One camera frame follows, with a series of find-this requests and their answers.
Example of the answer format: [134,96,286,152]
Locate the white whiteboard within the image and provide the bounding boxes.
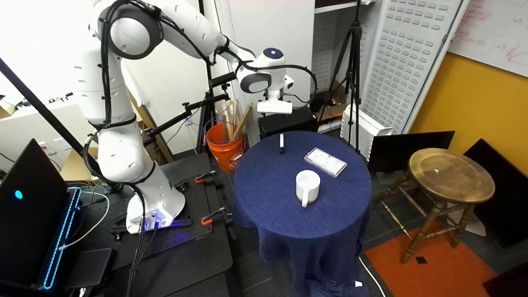
[447,0,528,79]

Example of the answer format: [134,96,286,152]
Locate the orange floor mat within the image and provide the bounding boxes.
[363,230,500,297]

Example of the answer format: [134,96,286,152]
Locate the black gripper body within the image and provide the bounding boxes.
[268,112,292,134]

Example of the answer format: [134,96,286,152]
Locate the white perforated cabinet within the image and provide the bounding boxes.
[352,0,470,137]

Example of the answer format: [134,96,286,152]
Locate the black flat panel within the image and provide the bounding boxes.
[462,137,528,249]
[367,129,457,175]

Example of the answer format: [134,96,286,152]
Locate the wooden sticks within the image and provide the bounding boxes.
[221,98,256,145]

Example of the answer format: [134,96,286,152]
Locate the orange clamp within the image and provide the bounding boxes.
[192,169,220,187]
[198,205,231,228]

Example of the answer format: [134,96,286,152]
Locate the round wooden stool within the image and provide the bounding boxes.
[391,145,497,266]

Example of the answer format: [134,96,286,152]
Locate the black box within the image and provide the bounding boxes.
[258,106,319,141]

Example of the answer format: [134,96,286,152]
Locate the blue round tablecloth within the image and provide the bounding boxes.
[231,129,375,297]

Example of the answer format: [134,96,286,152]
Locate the white mug with brown base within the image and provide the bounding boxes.
[294,169,324,210]

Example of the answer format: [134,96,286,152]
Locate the black diagonal pole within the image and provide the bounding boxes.
[0,56,107,178]

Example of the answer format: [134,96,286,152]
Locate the orange bucket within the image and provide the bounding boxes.
[205,122,248,175]

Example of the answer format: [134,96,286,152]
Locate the clear plastic box white card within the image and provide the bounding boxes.
[302,145,350,180]

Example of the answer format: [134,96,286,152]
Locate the black tablet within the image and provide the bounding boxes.
[65,246,116,291]

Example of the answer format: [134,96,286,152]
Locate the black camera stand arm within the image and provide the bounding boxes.
[144,70,233,149]

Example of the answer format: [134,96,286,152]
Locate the grey cable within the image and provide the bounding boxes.
[58,188,112,253]

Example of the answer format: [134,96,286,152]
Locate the white ribbed heater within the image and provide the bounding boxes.
[338,106,395,162]

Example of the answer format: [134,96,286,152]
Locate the black tripod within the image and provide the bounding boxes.
[322,0,368,154]

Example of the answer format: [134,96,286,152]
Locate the black perforated robot table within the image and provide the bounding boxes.
[65,150,239,297]

